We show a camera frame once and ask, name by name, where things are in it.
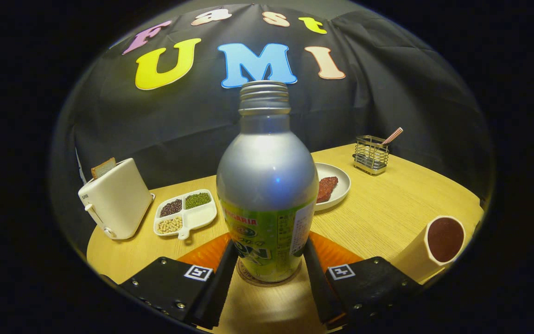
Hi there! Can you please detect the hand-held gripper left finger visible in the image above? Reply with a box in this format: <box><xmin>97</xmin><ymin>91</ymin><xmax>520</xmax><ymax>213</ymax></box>
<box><xmin>119</xmin><ymin>232</ymin><xmax>239</xmax><ymax>330</ymax></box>

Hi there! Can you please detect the round cork coaster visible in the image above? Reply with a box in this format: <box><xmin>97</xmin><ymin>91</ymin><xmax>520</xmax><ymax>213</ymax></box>
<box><xmin>236</xmin><ymin>257</ymin><xmax>302</xmax><ymax>287</ymax></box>

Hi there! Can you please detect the white divided dish with beans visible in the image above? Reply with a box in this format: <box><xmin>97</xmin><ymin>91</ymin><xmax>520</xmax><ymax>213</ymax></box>
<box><xmin>154</xmin><ymin>189</ymin><xmax>218</xmax><ymax>240</ymax></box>

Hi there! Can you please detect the cream cup with wooden handle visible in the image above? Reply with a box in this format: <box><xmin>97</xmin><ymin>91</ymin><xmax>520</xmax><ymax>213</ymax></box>
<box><xmin>390</xmin><ymin>215</ymin><xmax>466</xmax><ymax>284</ymax></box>

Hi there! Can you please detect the wooden table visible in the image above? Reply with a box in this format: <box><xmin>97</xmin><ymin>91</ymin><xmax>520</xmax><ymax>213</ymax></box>
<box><xmin>86</xmin><ymin>143</ymin><xmax>485</xmax><ymax>334</ymax></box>

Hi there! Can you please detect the white oval plate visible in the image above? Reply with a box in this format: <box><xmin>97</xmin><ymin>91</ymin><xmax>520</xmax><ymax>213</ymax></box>
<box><xmin>313</xmin><ymin>162</ymin><xmax>351</xmax><ymax>212</ymax></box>

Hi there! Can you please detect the bread slice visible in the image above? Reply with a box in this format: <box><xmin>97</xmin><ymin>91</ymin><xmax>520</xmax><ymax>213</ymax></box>
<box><xmin>91</xmin><ymin>157</ymin><xmax>116</xmax><ymax>180</ymax></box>

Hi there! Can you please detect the metal wire basket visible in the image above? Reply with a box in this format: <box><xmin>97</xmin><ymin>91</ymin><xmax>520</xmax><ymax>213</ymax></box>
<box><xmin>353</xmin><ymin>135</ymin><xmax>390</xmax><ymax>175</ymax></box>

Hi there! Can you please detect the red meat slice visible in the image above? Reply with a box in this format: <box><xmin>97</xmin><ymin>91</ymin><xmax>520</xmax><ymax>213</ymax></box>
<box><xmin>317</xmin><ymin>176</ymin><xmax>339</xmax><ymax>204</ymax></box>

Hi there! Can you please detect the silver bottle with green label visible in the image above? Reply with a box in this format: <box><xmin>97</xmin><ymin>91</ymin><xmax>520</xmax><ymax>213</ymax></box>
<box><xmin>216</xmin><ymin>81</ymin><xmax>319</xmax><ymax>283</ymax></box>

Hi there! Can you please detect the pink checked stick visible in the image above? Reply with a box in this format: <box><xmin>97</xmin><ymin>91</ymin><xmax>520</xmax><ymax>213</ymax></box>
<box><xmin>382</xmin><ymin>127</ymin><xmax>404</xmax><ymax>145</ymax></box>

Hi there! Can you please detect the white toaster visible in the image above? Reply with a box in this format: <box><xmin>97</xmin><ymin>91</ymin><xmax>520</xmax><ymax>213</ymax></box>
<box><xmin>78</xmin><ymin>158</ymin><xmax>155</xmax><ymax>240</ymax></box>

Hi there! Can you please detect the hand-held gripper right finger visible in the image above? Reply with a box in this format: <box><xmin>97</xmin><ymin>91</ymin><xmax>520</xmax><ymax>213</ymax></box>
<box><xmin>302</xmin><ymin>234</ymin><xmax>423</xmax><ymax>331</ymax></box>

